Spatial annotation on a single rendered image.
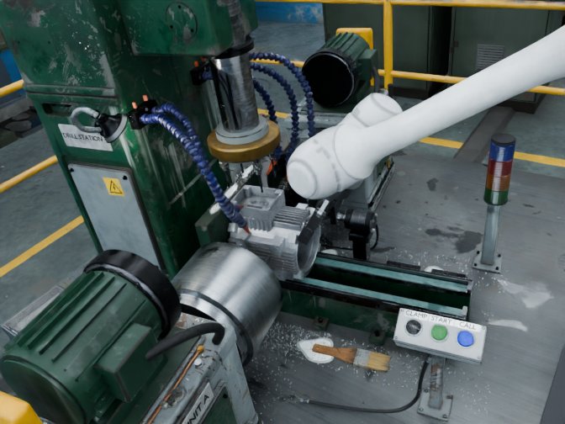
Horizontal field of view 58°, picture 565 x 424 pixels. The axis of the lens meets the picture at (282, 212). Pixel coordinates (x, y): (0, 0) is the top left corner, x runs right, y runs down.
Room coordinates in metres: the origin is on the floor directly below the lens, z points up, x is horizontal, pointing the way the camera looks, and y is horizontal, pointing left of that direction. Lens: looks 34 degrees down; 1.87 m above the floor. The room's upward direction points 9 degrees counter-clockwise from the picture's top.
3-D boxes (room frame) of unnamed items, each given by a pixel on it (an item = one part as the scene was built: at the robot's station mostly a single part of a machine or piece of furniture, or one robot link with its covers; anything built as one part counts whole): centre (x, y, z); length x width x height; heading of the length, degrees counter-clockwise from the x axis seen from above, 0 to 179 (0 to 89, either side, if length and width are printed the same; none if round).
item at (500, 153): (1.13, -0.59, 1.19); 0.06 x 0.06 x 0.04
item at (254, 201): (1.15, 0.06, 1.11); 0.12 x 0.11 x 0.07; 60
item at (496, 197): (1.13, -0.59, 1.05); 0.06 x 0.06 x 0.04
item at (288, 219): (1.13, 0.03, 1.02); 0.20 x 0.19 x 0.19; 60
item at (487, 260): (1.13, -0.59, 1.01); 0.08 x 0.08 x 0.42; 61
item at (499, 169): (1.13, -0.59, 1.14); 0.06 x 0.06 x 0.04
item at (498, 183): (1.13, -0.59, 1.10); 0.06 x 0.06 x 0.04
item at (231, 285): (0.82, 0.20, 1.04); 0.37 x 0.25 x 0.25; 151
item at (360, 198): (1.65, -0.26, 0.99); 0.35 x 0.31 x 0.37; 151
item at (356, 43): (1.67, -0.31, 1.16); 0.33 x 0.26 x 0.42; 151
